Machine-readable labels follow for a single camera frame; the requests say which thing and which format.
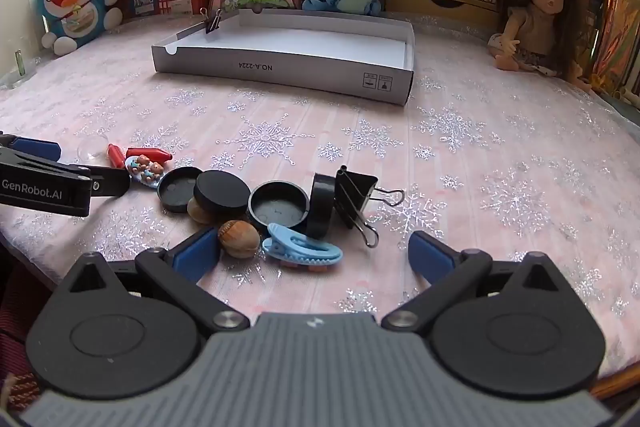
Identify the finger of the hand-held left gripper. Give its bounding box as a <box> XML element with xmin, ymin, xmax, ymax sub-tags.
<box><xmin>0</xmin><ymin>149</ymin><xmax>132</xmax><ymax>198</ymax></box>
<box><xmin>0</xmin><ymin>134</ymin><xmax>62</xmax><ymax>161</ymax></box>

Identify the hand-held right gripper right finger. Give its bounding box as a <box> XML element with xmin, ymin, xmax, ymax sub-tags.
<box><xmin>381</xmin><ymin>231</ymin><xmax>576</xmax><ymax>333</ymax></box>

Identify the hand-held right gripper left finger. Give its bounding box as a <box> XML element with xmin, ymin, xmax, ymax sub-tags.
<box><xmin>52</xmin><ymin>227</ymin><xmax>251</xmax><ymax>334</ymax></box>

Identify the bear hair clip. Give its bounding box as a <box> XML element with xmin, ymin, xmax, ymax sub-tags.
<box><xmin>124</xmin><ymin>155</ymin><xmax>166</xmax><ymax>188</ymax></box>

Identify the clear plastic disc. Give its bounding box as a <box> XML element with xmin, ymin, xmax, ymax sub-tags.
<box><xmin>77</xmin><ymin>137</ymin><xmax>108</xmax><ymax>160</ymax></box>

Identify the black round lid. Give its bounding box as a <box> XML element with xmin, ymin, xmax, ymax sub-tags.
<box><xmin>157</xmin><ymin>167</ymin><xmax>203</xmax><ymax>214</ymax></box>
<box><xmin>247</xmin><ymin>181</ymin><xmax>310</xmax><ymax>233</ymax></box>

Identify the black solid round puck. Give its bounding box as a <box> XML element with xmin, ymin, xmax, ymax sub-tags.
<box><xmin>193</xmin><ymin>170</ymin><xmax>252</xmax><ymax>219</ymax></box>

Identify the large black binder clip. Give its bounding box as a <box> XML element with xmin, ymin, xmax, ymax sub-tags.
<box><xmin>334</xmin><ymin>165</ymin><xmax>405</xmax><ymax>249</ymax></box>

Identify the light blue hair clip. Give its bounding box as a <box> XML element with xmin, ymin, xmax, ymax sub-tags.
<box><xmin>261</xmin><ymin>223</ymin><xmax>344</xmax><ymax>273</ymax></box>

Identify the black round cap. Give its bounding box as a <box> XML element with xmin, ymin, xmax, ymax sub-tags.
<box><xmin>306</xmin><ymin>173</ymin><xmax>337</xmax><ymax>239</ymax></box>

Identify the white cardboard box lid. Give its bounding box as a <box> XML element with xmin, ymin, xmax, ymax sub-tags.
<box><xmin>151</xmin><ymin>8</ymin><xmax>416</xmax><ymax>106</ymax></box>

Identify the tan round nut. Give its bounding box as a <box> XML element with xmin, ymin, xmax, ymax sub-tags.
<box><xmin>186</xmin><ymin>197</ymin><xmax>223</xmax><ymax>226</ymax></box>

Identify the dark red cloth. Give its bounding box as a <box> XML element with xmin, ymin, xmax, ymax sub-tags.
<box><xmin>0</xmin><ymin>252</ymin><xmax>56</xmax><ymax>408</ymax></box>

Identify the pink snowflake tablecloth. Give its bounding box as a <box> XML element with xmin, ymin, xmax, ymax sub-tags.
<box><xmin>0</xmin><ymin>12</ymin><xmax>640</xmax><ymax>388</ymax></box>

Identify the blue cat plush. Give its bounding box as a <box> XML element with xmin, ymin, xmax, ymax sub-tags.
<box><xmin>37</xmin><ymin>0</ymin><xmax>123</xmax><ymax>56</ymax></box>

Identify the small black binder clip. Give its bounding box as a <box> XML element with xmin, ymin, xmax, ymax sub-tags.
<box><xmin>199</xmin><ymin>7</ymin><xmax>224</xmax><ymax>34</ymax></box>

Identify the wooden drawer box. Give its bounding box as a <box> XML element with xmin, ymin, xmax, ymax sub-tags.
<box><xmin>385</xmin><ymin>0</ymin><xmax>501</xmax><ymax>30</ymax></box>

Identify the brown-haired doll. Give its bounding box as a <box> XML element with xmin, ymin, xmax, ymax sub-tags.
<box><xmin>487</xmin><ymin>0</ymin><xmax>598</xmax><ymax>92</ymax></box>

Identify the row of thin picture books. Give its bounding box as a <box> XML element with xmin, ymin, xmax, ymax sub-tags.
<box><xmin>592</xmin><ymin>0</ymin><xmax>640</xmax><ymax>98</ymax></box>

